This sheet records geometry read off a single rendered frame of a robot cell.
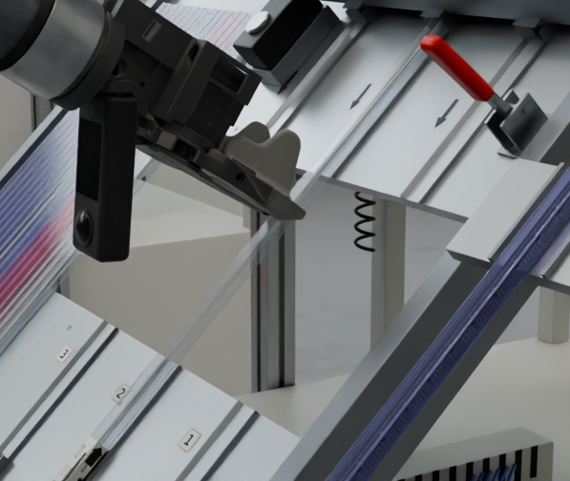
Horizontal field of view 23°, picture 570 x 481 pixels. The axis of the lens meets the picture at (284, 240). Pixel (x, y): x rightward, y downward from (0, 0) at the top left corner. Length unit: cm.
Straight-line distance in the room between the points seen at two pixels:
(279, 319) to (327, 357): 213
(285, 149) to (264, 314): 66
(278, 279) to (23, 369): 53
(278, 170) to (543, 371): 82
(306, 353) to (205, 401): 286
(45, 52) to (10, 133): 488
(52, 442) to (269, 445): 24
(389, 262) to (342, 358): 212
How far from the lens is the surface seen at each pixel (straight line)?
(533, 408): 162
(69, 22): 90
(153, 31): 94
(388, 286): 167
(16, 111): 577
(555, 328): 186
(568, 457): 149
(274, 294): 163
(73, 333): 115
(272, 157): 99
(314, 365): 373
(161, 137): 94
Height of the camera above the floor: 117
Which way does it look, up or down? 13 degrees down
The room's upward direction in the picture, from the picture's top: straight up
